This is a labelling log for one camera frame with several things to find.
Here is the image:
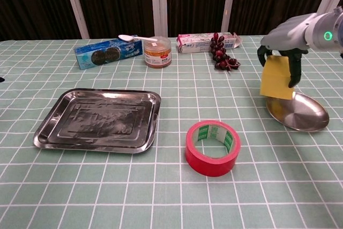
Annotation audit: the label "black pleated curtain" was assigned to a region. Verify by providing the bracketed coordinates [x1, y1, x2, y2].
[0, 0, 343, 41]

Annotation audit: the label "blue cookie box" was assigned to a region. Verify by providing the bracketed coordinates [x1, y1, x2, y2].
[74, 38, 144, 71]

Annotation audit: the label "clear jar amber contents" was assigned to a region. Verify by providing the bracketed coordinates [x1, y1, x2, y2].
[143, 36, 172, 69]

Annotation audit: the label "white plastic spoon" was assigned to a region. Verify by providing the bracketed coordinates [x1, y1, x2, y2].
[118, 34, 159, 42]

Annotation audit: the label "green checkered tablecloth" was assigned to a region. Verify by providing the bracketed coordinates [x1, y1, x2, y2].
[0, 33, 343, 229]

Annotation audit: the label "rectangular steel tray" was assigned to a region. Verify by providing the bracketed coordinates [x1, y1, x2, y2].
[33, 88, 162, 154]

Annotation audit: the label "dark red grape bunch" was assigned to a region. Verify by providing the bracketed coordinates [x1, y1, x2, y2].
[210, 32, 241, 72]

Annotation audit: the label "round steel plate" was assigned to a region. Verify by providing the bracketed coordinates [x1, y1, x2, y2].
[265, 91, 330, 132]

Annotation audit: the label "red tape roll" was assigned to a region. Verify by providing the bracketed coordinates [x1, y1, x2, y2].
[185, 120, 242, 178]

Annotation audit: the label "pink toothpaste box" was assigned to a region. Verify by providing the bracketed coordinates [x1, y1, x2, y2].
[176, 32, 243, 54]

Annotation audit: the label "yellow cube block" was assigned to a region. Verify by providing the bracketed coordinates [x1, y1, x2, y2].
[259, 55, 293, 100]

